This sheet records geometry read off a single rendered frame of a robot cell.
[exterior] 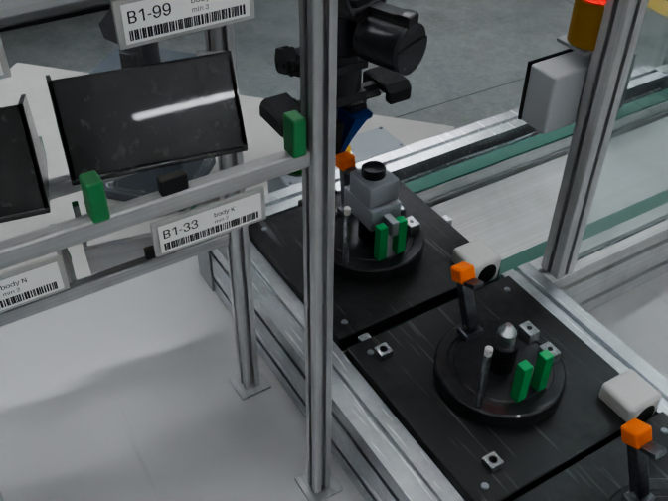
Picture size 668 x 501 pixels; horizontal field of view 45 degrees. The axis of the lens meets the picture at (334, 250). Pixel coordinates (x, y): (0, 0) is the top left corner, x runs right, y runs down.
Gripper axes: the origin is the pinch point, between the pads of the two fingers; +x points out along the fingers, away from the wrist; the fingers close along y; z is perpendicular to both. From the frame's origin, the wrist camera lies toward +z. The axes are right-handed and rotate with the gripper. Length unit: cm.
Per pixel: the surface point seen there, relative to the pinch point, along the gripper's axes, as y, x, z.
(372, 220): 1.9, 4.9, -11.6
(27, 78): 22, 24, 80
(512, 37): -204, 110, 174
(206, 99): 26.6, -25.1, -24.2
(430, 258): -5.5, 12.2, -14.6
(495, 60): -183, 110, 161
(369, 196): 2.0, 1.8, -10.9
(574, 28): -16.6, -18.7, -19.5
